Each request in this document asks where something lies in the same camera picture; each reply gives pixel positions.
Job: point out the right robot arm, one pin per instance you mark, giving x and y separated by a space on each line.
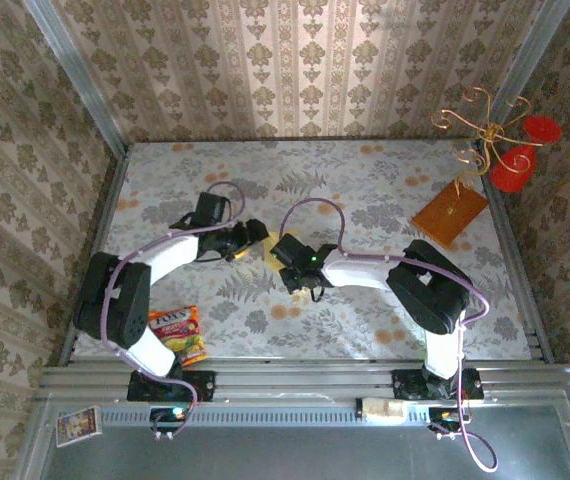
430 290

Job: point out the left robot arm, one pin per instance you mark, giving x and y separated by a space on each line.
115 300

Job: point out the grey metal floor sheet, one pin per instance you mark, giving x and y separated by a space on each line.
315 450

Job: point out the floral table cover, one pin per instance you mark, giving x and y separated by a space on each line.
315 340

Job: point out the fruit candy bag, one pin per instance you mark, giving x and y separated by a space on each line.
185 335

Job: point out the white tape wrapped block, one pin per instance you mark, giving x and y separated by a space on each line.
380 410

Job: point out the orange wooden base board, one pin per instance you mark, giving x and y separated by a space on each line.
450 210

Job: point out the small circuit board with LED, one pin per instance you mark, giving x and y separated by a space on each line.
175 412
445 415

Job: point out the red disc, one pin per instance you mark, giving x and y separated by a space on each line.
510 172
542 129

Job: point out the small picture card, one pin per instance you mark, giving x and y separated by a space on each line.
77 425

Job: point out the aluminium rail frame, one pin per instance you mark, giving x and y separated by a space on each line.
315 380

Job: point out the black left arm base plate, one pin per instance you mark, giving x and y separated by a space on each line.
200 385

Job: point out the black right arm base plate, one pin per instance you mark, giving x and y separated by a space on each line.
405 385

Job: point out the grey metal corner post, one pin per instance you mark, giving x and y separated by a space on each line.
75 75
530 50

